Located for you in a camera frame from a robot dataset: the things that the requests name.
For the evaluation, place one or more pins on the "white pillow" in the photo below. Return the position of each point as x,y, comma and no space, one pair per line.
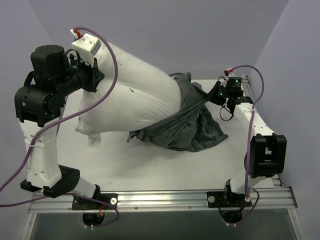
143,95

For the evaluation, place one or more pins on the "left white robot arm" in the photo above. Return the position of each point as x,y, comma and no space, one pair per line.
56,74

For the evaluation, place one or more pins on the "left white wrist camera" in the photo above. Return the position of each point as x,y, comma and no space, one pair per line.
87,46

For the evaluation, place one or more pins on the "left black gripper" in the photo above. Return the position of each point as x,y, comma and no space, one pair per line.
93,78

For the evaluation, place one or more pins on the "aluminium mounting rail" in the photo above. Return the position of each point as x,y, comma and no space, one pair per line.
168,201

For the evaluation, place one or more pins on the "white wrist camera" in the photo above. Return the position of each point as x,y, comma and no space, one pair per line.
230,75
87,46

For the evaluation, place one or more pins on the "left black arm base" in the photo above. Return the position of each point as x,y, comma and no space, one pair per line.
94,209

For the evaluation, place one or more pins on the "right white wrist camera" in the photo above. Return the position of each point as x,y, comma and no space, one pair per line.
230,75

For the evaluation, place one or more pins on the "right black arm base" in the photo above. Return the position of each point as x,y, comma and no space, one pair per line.
230,205

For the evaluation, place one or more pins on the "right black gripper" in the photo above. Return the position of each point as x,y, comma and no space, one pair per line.
216,93

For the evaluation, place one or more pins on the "zebra and green pillowcase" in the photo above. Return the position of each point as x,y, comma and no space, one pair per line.
192,129

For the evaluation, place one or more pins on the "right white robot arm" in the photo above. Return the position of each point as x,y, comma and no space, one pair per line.
266,150

